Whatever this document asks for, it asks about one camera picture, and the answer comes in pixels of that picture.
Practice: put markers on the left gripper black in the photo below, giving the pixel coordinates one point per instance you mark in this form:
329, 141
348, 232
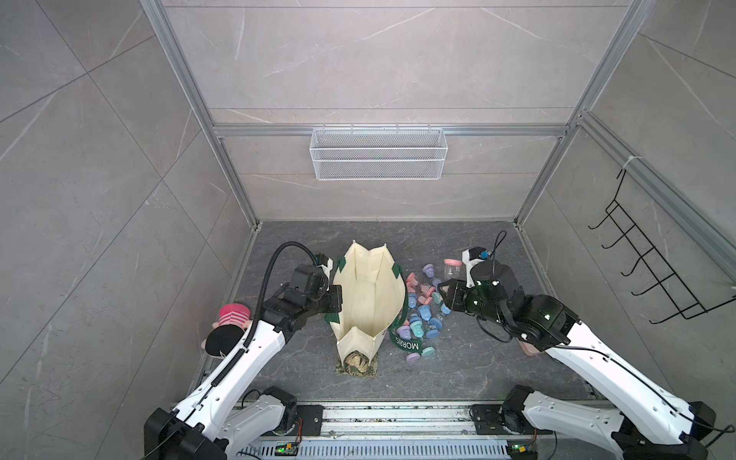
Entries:
334, 292

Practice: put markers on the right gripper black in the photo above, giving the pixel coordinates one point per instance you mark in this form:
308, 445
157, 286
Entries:
455, 290

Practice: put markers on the pink hourglass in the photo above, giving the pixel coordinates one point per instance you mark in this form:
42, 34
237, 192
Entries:
453, 268

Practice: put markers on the cream canvas tote bag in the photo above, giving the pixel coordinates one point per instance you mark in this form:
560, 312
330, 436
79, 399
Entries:
379, 303

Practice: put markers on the purple hourglass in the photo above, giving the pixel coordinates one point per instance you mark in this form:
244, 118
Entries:
429, 270

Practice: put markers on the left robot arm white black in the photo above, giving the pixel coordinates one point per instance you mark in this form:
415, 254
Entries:
206, 424

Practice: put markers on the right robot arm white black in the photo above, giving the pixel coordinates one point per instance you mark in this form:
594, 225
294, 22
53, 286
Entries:
646, 421

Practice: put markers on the blue hourglass middle pile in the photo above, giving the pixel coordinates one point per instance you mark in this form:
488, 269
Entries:
425, 312

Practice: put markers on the teal hourglass middle pile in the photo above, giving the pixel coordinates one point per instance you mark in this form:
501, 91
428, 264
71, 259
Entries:
417, 329

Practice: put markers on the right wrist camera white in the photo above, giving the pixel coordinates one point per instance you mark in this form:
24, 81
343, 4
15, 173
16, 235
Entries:
470, 258

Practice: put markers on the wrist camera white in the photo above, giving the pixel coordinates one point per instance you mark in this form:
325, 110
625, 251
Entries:
470, 258
325, 264

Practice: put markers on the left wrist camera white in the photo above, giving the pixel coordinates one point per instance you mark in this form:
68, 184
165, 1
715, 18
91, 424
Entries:
325, 264

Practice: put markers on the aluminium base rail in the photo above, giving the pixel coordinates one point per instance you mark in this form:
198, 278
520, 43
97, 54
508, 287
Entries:
392, 430

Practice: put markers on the white wire mesh basket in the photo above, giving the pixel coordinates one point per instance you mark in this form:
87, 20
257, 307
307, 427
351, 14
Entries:
385, 154

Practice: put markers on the black wire hook rack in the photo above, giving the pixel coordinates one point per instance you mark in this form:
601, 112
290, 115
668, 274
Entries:
651, 260

